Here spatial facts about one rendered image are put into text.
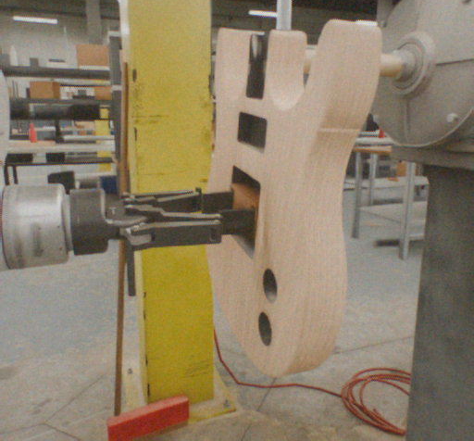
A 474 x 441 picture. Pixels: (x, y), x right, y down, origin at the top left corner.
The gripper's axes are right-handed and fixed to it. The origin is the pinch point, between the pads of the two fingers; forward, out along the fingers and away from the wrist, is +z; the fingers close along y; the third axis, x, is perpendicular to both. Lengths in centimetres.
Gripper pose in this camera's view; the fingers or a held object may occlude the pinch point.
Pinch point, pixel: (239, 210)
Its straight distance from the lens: 51.3
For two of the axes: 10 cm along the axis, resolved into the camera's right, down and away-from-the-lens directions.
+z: 9.4, -0.6, 3.4
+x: 0.5, -9.5, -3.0
